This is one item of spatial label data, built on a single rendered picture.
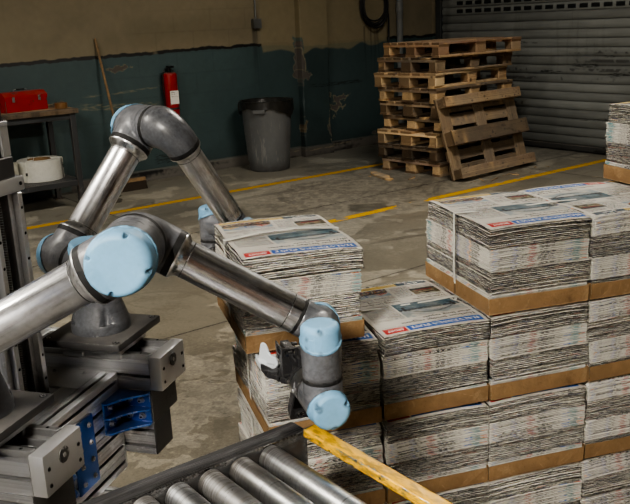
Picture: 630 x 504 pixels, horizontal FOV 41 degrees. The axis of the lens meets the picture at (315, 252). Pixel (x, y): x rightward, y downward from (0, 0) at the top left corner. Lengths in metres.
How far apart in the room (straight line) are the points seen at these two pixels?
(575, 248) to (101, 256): 1.23
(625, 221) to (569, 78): 7.69
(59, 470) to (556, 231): 1.28
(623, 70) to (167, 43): 4.79
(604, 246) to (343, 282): 0.71
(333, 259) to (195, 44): 7.43
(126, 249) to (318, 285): 0.60
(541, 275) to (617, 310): 0.27
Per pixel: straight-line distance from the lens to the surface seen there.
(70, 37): 8.64
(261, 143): 9.02
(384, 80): 8.76
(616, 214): 2.24
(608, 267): 2.27
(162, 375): 2.14
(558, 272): 2.19
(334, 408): 1.53
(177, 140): 2.27
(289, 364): 1.71
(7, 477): 1.82
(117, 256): 1.45
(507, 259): 2.10
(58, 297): 1.52
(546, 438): 2.35
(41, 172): 7.88
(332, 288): 1.92
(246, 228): 2.12
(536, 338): 2.22
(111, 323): 2.18
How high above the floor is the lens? 1.56
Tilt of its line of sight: 16 degrees down
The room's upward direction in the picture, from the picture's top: 3 degrees counter-clockwise
